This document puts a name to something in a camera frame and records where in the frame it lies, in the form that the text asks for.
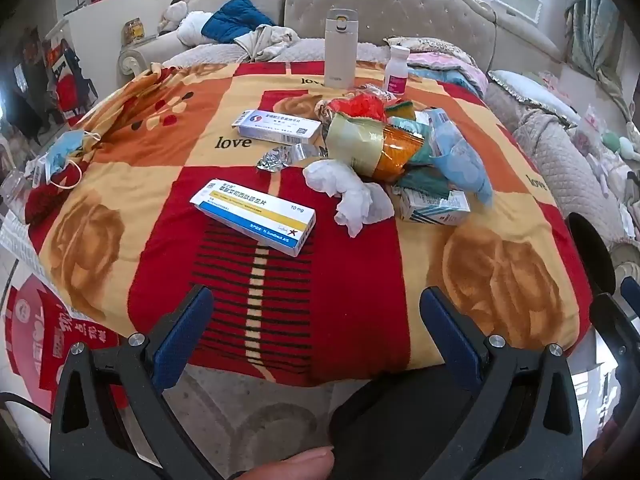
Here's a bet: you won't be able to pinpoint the black trash bin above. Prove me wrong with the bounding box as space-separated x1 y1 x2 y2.
569 212 617 302

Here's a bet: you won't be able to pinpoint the pale green plush toy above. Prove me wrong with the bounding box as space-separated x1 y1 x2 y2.
600 130 640 162

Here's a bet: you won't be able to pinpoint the patterned curtain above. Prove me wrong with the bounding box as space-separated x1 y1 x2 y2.
567 0 632 122

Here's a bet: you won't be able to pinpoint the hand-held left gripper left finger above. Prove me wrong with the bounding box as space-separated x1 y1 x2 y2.
49 284 222 480

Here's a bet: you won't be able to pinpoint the folded pink blue blankets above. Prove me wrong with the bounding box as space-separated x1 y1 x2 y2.
382 35 489 99

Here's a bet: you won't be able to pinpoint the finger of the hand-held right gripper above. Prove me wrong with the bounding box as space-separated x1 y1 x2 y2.
589 291 640 362
621 276 640 312

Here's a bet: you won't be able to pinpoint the white pink label medicine bottle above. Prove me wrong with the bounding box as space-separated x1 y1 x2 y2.
384 45 410 95

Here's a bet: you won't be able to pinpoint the red orange printed blanket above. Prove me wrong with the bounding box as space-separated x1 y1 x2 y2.
27 60 598 386

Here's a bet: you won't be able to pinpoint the white tissue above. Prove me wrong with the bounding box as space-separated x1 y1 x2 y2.
302 159 396 237

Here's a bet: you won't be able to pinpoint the blue jacket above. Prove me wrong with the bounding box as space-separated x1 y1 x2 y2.
201 0 277 44

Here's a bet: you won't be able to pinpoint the beige quilted sofa cover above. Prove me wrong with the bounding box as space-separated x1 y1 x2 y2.
487 82 640 261

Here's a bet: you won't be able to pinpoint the orange snack bag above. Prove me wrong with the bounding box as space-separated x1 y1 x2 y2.
372 125 427 184

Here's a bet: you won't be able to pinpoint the white frilled pillow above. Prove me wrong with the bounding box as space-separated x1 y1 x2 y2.
487 70 584 129

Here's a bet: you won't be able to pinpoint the dark green wrapper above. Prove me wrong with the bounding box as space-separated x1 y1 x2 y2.
397 166 453 193

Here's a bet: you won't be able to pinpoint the red plastic bag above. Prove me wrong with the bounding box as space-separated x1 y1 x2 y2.
327 94 389 124

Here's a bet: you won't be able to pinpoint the white yellow stripe medicine box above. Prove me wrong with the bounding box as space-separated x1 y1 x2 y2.
189 178 317 258

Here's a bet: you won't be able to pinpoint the yellow jar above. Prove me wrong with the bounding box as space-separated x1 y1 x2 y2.
122 17 146 44

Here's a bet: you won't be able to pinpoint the black cable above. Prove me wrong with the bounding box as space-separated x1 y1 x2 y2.
0 391 54 424

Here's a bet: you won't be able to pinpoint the silver blister pack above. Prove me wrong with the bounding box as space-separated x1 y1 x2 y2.
256 143 329 174

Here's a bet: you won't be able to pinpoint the small white green box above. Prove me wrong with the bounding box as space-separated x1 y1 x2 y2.
392 186 472 224

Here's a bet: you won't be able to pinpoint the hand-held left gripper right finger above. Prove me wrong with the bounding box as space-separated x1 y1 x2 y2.
420 286 594 480

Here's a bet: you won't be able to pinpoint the pale green snack wrapper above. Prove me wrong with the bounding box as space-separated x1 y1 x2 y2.
325 112 389 177

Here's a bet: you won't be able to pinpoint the white garment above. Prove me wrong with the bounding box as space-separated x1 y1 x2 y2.
234 24 301 61

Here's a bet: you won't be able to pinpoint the white thermos bottle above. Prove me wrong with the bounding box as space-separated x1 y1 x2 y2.
324 8 354 89

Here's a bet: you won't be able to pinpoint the yellow green sponge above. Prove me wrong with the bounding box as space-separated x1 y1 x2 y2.
385 101 416 121

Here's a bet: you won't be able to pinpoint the blue face mask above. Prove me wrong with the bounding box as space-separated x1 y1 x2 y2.
430 120 494 206
37 129 102 190

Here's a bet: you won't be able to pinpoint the white blue medicine box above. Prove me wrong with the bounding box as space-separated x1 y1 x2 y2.
231 109 322 146

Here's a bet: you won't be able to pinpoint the person's left hand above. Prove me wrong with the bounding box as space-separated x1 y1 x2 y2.
220 447 336 480

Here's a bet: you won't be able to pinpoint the white plush toy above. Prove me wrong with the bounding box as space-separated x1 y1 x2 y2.
160 0 211 46

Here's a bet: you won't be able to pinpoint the white partition cabinet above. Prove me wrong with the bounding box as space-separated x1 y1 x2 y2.
45 0 193 111

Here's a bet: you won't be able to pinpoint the red paper bag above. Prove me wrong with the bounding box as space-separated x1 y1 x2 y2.
0 275 129 412

